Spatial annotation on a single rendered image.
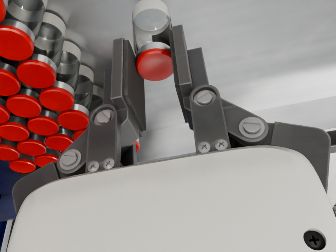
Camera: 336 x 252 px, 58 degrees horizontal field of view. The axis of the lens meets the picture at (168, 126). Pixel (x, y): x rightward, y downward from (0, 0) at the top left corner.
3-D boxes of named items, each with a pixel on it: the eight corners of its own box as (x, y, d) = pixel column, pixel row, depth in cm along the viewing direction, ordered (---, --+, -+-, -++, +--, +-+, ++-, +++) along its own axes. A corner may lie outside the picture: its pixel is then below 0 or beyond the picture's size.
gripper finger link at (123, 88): (82, 197, 14) (92, 89, 18) (149, 187, 13) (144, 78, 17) (44, 166, 11) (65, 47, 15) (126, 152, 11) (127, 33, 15)
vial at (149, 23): (138, 33, 19) (141, 82, 17) (127, 2, 17) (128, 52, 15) (172, 24, 19) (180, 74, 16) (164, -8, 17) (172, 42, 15)
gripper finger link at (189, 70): (193, 180, 13) (179, 71, 17) (268, 168, 13) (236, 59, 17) (181, 142, 11) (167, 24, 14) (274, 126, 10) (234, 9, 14)
